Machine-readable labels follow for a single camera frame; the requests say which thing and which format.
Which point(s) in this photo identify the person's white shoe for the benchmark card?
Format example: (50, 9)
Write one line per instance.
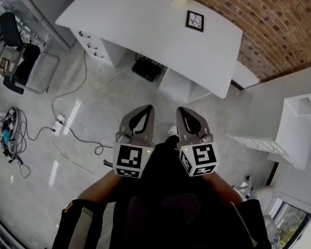
(173, 130)

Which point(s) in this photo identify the white swivel chair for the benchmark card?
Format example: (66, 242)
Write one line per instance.
(259, 193)

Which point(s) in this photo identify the window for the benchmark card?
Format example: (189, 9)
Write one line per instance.
(298, 227)

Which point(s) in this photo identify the person's black top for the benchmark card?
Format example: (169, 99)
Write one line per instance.
(166, 224)

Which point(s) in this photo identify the cardboard box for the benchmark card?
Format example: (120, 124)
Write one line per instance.
(5, 62)

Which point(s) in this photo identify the person's left forearm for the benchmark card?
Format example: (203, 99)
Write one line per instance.
(103, 188)

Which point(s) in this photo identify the white open shelf cabinet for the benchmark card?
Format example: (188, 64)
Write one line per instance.
(181, 87)

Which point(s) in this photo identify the white board panel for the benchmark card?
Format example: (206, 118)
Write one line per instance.
(245, 74)

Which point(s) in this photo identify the white power strip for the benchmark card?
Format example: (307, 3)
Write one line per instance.
(57, 124)

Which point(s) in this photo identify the white shelving unit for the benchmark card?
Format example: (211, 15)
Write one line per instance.
(287, 133)

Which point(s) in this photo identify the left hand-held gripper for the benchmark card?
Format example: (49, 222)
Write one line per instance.
(130, 157)

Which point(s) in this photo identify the white desk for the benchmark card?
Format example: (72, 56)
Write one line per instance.
(145, 30)

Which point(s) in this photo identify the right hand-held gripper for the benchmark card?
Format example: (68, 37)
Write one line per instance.
(202, 155)

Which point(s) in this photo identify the person's right forearm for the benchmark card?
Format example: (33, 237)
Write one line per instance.
(224, 188)

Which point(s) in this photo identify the black router with antennas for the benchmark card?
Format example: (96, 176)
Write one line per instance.
(146, 70)

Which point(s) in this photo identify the white drawer unit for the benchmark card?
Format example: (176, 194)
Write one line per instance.
(93, 45)

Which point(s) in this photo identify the person's black trousers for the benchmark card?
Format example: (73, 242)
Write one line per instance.
(168, 170)

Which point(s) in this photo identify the black office chair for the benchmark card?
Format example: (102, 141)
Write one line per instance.
(28, 63)

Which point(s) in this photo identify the grey cabinet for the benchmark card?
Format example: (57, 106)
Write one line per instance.
(41, 12)

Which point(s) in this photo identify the black picture frame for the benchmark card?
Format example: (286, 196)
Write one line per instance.
(195, 21)

